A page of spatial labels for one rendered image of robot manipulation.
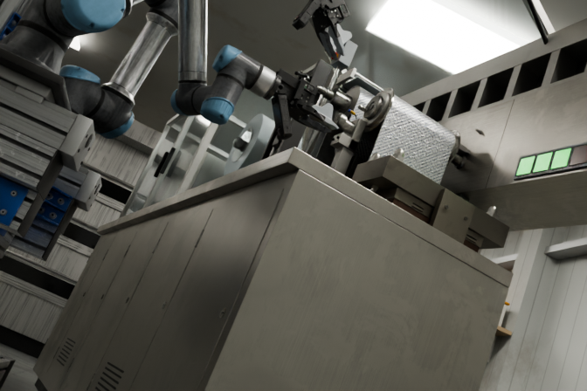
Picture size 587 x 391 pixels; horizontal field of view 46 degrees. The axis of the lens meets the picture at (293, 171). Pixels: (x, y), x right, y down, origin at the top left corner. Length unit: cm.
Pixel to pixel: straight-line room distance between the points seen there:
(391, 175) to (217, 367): 62
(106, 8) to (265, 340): 76
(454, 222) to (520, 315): 409
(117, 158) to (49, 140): 522
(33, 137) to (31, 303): 508
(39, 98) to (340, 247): 71
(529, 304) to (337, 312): 442
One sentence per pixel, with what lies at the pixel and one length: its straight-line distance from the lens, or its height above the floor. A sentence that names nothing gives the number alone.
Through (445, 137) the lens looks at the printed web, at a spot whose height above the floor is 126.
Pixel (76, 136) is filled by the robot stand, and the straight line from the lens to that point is 151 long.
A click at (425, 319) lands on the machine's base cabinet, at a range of 164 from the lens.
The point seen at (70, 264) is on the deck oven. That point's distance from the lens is 656.
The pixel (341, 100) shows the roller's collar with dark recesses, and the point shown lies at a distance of 221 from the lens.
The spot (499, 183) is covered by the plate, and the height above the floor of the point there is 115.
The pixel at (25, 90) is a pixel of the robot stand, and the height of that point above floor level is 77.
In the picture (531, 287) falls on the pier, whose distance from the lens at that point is 589.
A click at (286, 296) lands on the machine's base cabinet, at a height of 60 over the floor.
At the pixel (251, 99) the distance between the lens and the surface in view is 292.
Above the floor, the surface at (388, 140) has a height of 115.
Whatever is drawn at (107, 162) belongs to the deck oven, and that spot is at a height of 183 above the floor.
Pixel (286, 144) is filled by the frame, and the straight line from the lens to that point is 215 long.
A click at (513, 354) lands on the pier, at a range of 576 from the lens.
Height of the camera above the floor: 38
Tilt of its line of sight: 18 degrees up
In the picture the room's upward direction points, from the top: 23 degrees clockwise
